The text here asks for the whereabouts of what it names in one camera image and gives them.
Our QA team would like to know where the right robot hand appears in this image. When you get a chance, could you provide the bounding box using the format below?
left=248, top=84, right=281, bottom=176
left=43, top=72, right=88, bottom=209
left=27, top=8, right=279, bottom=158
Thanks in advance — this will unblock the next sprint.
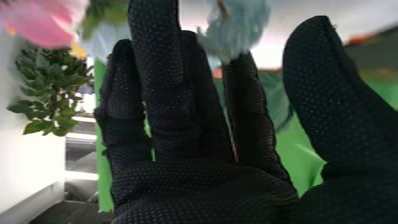
left=93, top=0, right=398, bottom=224

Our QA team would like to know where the pink flower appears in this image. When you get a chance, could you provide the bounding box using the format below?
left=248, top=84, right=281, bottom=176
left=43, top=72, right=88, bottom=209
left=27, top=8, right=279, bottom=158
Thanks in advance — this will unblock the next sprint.
left=0, top=0, right=91, bottom=50

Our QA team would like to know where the green sprig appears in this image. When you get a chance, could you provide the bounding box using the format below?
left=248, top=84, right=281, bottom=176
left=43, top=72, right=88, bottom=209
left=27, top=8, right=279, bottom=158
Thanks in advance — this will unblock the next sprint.
left=6, top=45, right=96, bottom=137

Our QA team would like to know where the blue flower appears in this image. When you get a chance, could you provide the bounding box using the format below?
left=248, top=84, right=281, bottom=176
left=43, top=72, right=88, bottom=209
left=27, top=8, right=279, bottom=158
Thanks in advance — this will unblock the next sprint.
left=198, top=0, right=272, bottom=64

